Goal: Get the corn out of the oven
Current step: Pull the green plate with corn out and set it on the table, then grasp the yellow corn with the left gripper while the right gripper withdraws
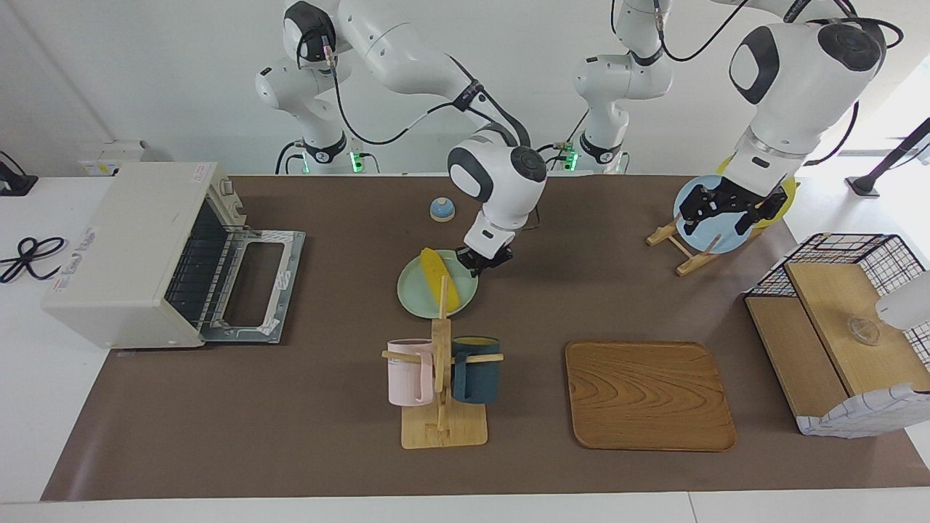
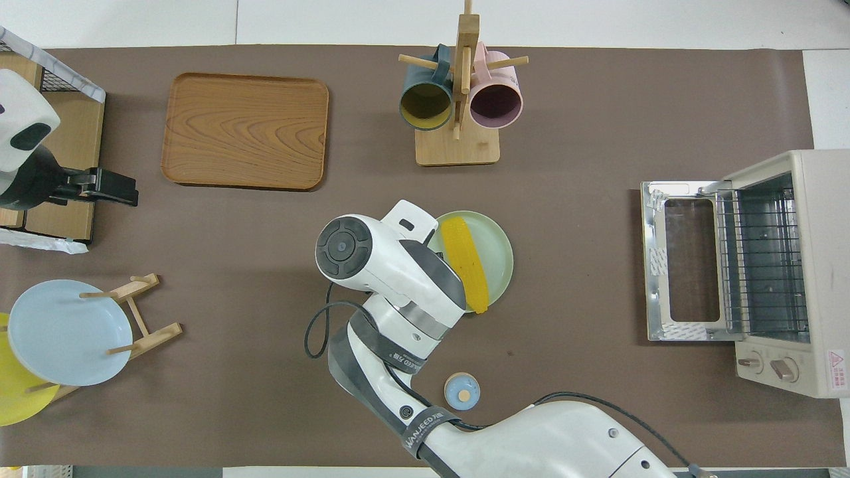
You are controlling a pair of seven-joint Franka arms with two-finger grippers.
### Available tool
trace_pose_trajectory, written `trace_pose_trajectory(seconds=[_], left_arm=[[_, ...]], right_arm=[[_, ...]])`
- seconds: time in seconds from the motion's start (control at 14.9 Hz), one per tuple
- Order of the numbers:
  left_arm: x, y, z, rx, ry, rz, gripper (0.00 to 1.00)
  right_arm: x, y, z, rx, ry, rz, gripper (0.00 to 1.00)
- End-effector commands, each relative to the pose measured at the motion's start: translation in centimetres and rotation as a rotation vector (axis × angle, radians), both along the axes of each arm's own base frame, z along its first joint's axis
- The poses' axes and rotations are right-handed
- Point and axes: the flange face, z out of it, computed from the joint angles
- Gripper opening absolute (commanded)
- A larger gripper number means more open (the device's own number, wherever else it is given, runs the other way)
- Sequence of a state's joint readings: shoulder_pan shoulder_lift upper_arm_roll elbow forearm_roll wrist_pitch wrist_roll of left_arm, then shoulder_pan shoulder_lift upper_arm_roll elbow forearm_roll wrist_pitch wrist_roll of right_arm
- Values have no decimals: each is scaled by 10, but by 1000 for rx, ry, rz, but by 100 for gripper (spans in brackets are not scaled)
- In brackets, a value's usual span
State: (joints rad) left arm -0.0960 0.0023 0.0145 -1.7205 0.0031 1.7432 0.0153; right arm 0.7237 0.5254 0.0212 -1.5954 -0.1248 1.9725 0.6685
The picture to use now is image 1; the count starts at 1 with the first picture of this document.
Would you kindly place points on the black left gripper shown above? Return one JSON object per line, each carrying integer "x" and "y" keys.
{"x": 726, "y": 200}

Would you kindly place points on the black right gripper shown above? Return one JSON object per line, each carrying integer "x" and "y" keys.
{"x": 488, "y": 256}

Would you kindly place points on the black angled stand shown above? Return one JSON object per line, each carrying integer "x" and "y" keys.
{"x": 864, "y": 185}

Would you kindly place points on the small blue lid wooden knob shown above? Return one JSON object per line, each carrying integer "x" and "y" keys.
{"x": 442, "y": 211}

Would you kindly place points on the black clamp stand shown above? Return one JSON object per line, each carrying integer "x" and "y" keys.
{"x": 14, "y": 185}

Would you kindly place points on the wooden plate rack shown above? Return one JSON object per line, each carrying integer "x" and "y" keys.
{"x": 686, "y": 264}

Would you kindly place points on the cream toaster oven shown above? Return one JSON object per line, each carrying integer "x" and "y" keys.
{"x": 123, "y": 240}

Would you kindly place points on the light blue plate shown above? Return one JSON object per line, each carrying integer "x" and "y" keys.
{"x": 716, "y": 240}

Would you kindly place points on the pink mug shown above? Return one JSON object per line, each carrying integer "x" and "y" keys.
{"x": 407, "y": 374}

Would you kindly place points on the brown table mat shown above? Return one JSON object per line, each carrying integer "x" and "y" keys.
{"x": 327, "y": 407}

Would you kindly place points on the yellow plate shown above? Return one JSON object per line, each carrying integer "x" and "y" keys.
{"x": 788, "y": 197}

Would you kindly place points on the white checkered cloth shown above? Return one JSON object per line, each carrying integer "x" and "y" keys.
{"x": 872, "y": 414}

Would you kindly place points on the brown wooden tray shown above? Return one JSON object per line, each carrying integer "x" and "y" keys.
{"x": 647, "y": 396}

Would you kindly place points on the pale green plate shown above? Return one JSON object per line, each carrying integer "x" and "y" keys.
{"x": 414, "y": 290}

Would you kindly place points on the small clear glass cup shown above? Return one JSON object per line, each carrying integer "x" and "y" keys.
{"x": 863, "y": 331}

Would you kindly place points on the yellow corn cob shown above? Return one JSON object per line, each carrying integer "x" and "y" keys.
{"x": 438, "y": 276}

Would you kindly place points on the glass oven door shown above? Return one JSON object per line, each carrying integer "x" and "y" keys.
{"x": 289, "y": 276}

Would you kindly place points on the wooden mug rack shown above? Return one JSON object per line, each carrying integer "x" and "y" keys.
{"x": 443, "y": 428}

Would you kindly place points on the white power strip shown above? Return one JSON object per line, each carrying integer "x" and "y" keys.
{"x": 109, "y": 161}

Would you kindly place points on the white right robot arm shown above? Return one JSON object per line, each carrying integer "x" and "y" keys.
{"x": 501, "y": 181}

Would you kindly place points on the white rounded object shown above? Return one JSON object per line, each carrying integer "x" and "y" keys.
{"x": 908, "y": 305}

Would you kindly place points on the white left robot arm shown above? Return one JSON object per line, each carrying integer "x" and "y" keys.
{"x": 799, "y": 80}

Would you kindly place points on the dark blue mug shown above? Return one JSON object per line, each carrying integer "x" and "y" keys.
{"x": 476, "y": 374}

